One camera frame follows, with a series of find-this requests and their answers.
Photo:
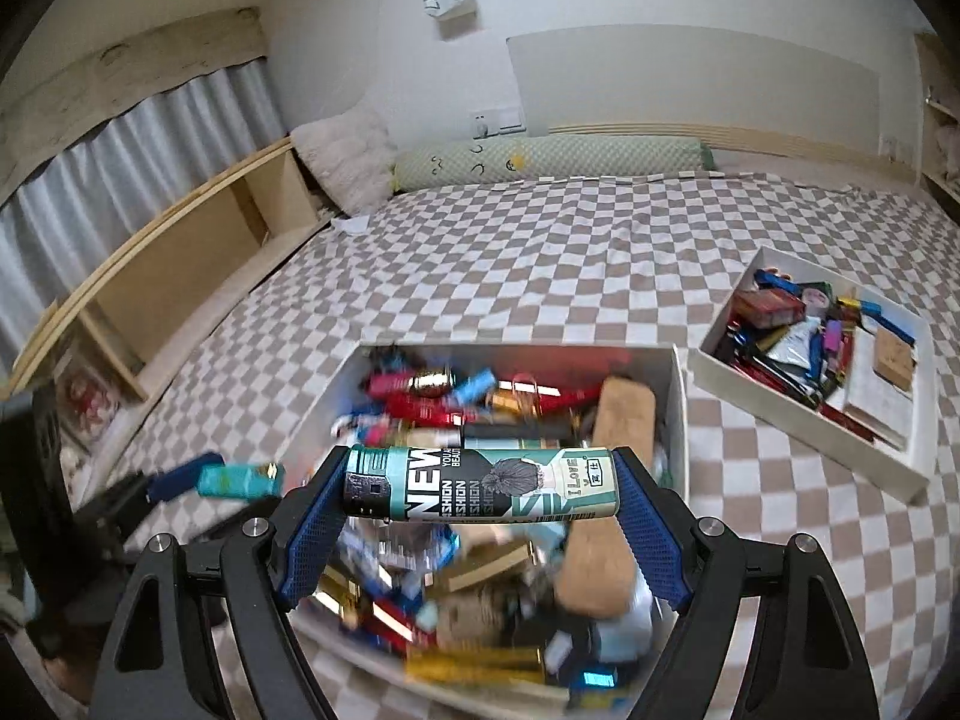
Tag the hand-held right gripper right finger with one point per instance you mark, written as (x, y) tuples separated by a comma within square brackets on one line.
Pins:
[(652, 547)]

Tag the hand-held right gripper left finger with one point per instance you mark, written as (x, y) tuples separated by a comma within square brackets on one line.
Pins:
[(311, 540)]

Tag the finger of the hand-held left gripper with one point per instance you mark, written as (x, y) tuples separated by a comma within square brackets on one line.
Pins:
[(195, 521), (176, 481)]

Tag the small teal lighter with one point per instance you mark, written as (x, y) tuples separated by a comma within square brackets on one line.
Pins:
[(240, 481)]

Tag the carved wooden board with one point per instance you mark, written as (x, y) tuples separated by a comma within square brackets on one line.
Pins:
[(600, 577)]

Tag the large white box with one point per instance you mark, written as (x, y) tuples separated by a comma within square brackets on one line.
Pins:
[(675, 420)]

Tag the teal printed tube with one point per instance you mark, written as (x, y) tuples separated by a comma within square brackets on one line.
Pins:
[(480, 484)]

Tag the red printed picture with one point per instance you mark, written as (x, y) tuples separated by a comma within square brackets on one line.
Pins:
[(86, 405)]

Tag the gold metal lighter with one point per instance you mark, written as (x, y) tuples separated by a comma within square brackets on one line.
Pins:
[(491, 566)]

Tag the pile of lighters and tubes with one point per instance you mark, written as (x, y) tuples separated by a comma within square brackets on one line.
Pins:
[(420, 409)]

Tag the small white box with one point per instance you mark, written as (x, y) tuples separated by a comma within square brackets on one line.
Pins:
[(787, 416)]

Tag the heap of small colourful lighters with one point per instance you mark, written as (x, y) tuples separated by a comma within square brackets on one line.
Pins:
[(765, 367)]

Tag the light wooden bedside shelf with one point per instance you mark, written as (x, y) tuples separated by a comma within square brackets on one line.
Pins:
[(187, 262)]

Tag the silver foil pouch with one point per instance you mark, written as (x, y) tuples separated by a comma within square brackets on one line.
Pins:
[(795, 345)]

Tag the white flat pack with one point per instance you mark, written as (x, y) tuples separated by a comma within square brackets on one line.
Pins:
[(862, 397)]

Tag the red cigarette pack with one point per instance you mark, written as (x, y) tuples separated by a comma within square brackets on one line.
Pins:
[(769, 307)]

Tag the small engraved cork board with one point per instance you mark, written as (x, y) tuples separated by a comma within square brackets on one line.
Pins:
[(894, 360)]

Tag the white paper scrap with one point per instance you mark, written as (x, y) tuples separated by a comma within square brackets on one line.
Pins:
[(349, 225)]

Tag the brown white checkered blanket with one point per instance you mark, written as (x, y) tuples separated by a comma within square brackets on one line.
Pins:
[(525, 262)]

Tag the grey curtain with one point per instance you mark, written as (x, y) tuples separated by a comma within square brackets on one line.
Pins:
[(150, 135)]

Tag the pink fluffy pillow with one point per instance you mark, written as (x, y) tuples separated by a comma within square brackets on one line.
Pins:
[(345, 157)]

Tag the green bolster pillow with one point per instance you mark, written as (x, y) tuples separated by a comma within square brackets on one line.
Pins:
[(562, 157)]

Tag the cream weathered beam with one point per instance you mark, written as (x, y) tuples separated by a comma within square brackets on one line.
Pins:
[(150, 52)]

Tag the cream shelf unit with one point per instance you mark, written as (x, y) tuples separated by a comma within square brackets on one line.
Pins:
[(930, 127)]

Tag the white wall socket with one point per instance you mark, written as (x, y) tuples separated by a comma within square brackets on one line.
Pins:
[(495, 122)]

